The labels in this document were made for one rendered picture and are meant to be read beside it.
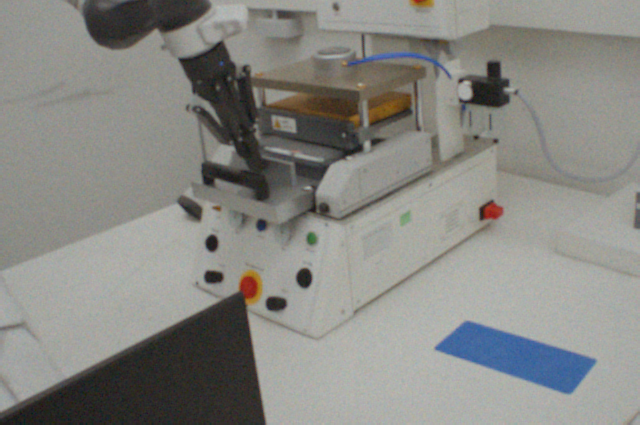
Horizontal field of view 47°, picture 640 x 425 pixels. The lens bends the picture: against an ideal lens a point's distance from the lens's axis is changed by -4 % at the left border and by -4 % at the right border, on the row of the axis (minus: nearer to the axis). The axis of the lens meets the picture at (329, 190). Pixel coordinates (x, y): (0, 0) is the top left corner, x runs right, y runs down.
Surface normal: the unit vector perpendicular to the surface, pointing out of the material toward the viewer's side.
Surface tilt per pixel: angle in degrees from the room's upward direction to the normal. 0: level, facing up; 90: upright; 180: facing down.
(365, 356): 0
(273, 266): 65
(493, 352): 0
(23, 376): 48
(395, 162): 90
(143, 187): 90
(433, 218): 90
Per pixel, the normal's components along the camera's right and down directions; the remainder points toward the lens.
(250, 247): -0.66, -0.10
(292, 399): -0.10, -0.93
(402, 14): -0.68, 0.33
